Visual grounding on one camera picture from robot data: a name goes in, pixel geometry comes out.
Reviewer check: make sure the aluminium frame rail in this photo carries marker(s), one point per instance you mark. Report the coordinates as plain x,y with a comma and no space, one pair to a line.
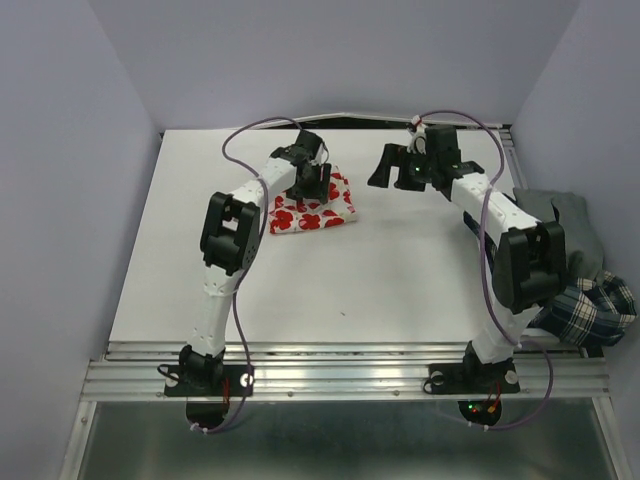
340,371

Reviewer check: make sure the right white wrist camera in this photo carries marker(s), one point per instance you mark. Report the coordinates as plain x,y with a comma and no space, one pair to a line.
417,129

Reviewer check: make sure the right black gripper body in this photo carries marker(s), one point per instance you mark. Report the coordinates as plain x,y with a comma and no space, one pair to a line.
420,169

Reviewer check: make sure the grey skirt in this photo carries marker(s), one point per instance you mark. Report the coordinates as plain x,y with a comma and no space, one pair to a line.
584,250

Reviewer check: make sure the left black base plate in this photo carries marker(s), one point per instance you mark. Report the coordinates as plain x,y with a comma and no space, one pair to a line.
235,381

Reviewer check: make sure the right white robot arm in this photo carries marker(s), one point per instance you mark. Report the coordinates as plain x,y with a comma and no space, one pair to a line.
466,185

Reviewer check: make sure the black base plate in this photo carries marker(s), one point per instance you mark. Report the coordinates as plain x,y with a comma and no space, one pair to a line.
456,379
235,381

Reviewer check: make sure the red poppy floral skirt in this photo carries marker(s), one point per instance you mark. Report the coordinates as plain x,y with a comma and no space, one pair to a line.
288,216

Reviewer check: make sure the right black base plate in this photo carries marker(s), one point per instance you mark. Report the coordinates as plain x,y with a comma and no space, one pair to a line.
456,379

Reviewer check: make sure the navy plaid skirt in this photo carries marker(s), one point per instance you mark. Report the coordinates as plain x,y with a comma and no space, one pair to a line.
590,315

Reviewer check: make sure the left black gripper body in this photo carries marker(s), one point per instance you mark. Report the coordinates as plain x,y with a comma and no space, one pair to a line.
314,187

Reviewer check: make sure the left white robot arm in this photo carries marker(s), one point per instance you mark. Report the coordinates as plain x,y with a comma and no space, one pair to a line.
230,240

